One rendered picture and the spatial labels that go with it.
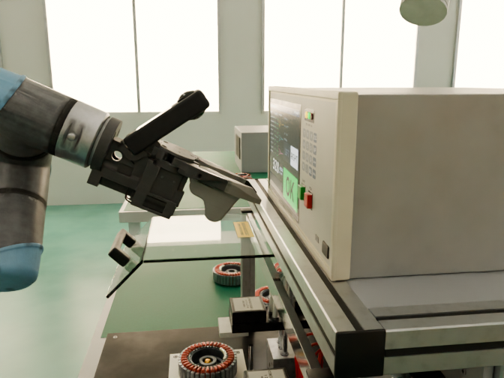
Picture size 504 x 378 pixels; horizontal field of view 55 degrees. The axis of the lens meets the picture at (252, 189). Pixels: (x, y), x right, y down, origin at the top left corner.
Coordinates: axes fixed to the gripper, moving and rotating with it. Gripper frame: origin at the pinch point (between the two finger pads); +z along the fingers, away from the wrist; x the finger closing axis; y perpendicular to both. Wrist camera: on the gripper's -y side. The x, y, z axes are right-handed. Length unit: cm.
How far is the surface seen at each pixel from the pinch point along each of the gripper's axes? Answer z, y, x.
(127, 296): -6, 51, -64
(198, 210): 14, 43, -154
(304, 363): 9.9, 12.6, 16.7
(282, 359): 22.6, 30.1, -17.1
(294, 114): 2.5, -11.4, -6.9
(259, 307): 14.7, 22.8, -19.2
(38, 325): -36, 148, -195
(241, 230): 5.8, 11.0, -20.8
